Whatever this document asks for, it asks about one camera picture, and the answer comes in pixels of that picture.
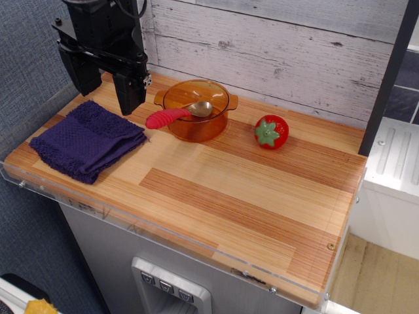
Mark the purple folded towel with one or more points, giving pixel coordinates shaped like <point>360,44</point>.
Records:
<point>87,141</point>

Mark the red handled metal spoon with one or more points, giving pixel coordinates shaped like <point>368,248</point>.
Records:
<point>165,117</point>

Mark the silver dispenser panel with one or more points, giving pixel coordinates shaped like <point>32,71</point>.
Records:
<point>162,291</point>

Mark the yellow object at corner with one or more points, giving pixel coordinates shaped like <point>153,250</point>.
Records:
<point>40,307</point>

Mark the white toy sink unit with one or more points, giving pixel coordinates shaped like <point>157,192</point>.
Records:
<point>386,208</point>

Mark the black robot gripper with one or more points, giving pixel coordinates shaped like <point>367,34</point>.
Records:
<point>105,35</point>

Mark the red toy strawberry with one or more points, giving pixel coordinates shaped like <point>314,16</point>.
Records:
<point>271,132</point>

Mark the dark vertical post right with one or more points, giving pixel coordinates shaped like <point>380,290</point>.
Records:
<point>396,59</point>

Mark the amber glass pot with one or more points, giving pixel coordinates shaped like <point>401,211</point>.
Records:
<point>192,128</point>

